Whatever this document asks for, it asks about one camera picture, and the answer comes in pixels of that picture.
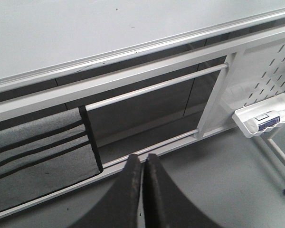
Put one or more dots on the white horizontal metal rod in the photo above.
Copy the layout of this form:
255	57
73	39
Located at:
155	87

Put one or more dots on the blue labelled spray bottle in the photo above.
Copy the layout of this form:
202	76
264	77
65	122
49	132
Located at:
265	120

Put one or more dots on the lower white metal rod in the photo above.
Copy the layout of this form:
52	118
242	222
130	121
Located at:
150	148

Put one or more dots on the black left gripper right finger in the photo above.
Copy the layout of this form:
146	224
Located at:
164	204

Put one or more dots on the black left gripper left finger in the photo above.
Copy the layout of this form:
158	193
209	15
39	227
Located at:
118	207

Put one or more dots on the white plastic tray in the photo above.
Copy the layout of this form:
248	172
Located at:
240	116

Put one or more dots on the white perforated pegboard panel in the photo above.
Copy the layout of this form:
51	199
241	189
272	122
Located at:
259	75

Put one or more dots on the whiteboard with aluminium frame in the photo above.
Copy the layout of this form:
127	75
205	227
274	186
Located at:
46	39

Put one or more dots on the white metal stand frame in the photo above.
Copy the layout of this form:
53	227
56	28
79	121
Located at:
133	124

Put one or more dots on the grey black striped cloth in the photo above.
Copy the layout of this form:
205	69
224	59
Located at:
41	140

